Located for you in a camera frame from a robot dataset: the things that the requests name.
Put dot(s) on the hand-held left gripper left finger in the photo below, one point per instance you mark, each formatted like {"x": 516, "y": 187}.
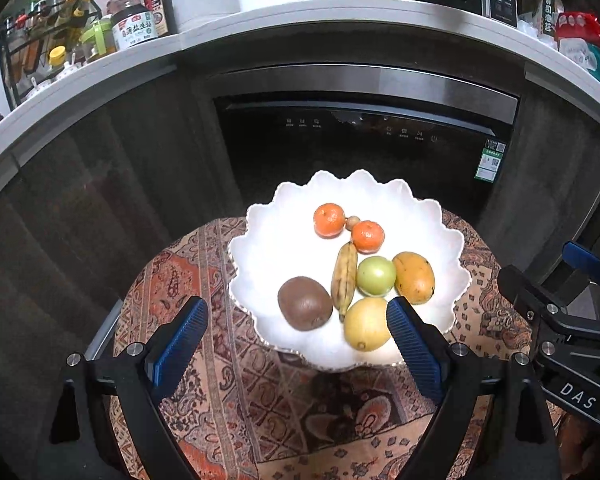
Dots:
{"x": 177, "y": 347}

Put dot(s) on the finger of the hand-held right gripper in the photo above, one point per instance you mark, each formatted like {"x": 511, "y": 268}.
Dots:
{"x": 585, "y": 260}
{"x": 517, "y": 285}

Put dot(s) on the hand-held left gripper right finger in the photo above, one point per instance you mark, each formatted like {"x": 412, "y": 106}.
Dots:
{"x": 415, "y": 350}

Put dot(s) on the large yellow citrus fruit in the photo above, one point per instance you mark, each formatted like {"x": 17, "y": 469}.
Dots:
{"x": 367, "y": 324}

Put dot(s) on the green apple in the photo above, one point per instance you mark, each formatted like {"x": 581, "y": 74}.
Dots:
{"x": 376, "y": 275}

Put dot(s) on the spotted yellow banana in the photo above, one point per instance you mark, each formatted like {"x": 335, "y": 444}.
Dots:
{"x": 345, "y": 280}

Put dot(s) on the small orange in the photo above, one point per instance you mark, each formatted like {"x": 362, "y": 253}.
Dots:
{"x": 368, "y": 236}

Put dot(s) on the small tan longan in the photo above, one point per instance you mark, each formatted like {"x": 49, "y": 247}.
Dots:
{"x": 352, "y": 222}

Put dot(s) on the white scalloped ceramic bowl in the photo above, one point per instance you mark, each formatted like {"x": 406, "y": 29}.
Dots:
{"x": 280, "y": 240}

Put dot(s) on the large orange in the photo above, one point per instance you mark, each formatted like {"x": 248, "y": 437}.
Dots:
{"x": 329, "y": 219}

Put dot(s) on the person's right forearm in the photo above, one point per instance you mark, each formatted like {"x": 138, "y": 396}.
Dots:
{"x": 585, "y": 445}

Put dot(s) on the yellow mango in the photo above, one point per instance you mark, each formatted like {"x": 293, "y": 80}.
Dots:
{"x": 414, "y": 277}

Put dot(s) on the dark wooden cabinet door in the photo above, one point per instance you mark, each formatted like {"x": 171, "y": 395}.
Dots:
{"x": 550, "y": 185}
{"x": 80, "y": 220}

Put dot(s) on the brown kiwi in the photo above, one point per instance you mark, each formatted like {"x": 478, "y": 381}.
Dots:
{"x": 305, "y": 302}

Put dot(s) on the patterned woven tablecloth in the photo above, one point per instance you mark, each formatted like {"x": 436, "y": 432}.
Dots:
{"x": 280, "y": 410}

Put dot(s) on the green white sticker label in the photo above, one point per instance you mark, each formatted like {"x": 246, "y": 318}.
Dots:
{"x": 491, "y": 160}

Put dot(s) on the black built-in dishwasher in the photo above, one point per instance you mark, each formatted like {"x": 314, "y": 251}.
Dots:
{"x": 355, "y": 150}

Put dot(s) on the red plastic bag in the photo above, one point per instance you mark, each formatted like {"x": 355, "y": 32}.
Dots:
{"x": 577, "y": 30}

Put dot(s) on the printed food package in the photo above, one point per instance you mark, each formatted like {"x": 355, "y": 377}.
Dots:
{"x": 547, "y": 10}

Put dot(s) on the yellow cap bottle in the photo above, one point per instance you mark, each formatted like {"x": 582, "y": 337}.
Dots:
{"x": 56, "y": 57}

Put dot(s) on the green lid jar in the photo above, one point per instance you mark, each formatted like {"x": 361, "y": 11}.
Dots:
{"x": 97, "y": 36}

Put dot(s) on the white kitchen countertop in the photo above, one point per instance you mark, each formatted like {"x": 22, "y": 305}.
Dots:
{"x": 330, "y": 15}

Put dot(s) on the large labelled sauce bottle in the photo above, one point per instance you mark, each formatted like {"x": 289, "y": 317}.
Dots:
{"x": 132, "y": 12}

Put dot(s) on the dark glass bottle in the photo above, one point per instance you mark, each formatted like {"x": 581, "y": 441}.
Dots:
{"x": 161, "y": 7}

